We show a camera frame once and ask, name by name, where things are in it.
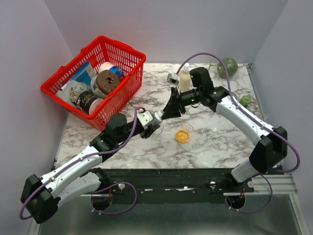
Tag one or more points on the red plastic shopping basket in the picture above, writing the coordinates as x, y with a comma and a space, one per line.
101, 49

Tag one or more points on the orange pill dish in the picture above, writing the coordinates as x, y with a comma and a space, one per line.
182, 136

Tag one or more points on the black face cream tub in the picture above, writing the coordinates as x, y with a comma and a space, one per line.
88, 102

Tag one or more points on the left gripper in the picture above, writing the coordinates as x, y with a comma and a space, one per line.
150, 131

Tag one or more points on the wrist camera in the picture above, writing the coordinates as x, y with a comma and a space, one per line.
145, 117
173, 79

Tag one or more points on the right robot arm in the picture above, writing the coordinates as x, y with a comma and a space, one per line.
270, 148

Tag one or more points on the clear dish lid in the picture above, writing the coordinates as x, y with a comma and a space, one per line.
187, 127

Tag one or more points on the blue white packet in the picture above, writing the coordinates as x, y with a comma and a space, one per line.
84, 74

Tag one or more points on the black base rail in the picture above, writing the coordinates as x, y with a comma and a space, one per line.
159, 186

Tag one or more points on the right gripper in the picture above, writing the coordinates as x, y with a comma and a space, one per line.
175, 103

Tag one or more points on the beige soap pump bottle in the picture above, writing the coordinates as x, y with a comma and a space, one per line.
185, 78

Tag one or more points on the brown round cork block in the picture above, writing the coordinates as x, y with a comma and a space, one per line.
107, 81

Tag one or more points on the small pill bottle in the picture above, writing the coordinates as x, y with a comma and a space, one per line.
157, 116

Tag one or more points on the green melon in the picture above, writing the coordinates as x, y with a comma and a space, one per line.
231, 66

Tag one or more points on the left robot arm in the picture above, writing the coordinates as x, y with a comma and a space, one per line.
42, 196

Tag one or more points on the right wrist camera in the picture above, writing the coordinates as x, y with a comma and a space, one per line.
173, 79

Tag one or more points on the white printed cup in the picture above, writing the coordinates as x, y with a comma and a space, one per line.
94, 88

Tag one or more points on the green cylinder bottle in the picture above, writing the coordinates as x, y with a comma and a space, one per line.
245, 100

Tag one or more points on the white blue tissue roll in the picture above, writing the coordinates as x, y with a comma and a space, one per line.
113, 68

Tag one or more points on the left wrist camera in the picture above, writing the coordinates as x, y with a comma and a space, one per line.
145, 117

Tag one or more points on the silver cartoon snack bag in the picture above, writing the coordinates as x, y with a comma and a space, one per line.
71, 90

